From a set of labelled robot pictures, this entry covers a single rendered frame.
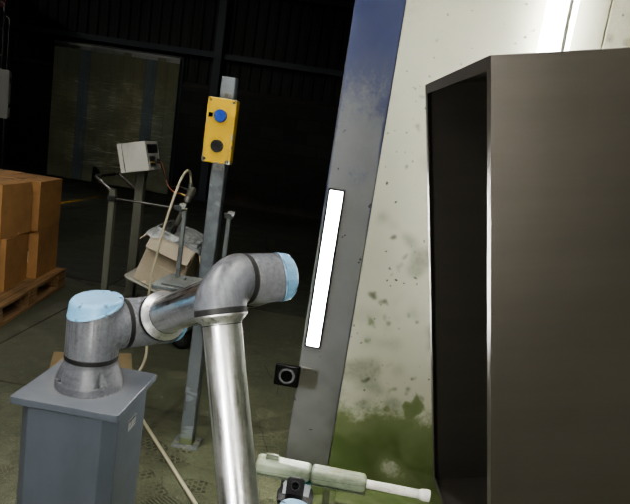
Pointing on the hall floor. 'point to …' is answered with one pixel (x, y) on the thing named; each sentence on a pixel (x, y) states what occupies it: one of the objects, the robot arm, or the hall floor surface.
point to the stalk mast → (202, 278)
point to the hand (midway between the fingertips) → (298, 478)
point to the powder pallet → (22, 294)
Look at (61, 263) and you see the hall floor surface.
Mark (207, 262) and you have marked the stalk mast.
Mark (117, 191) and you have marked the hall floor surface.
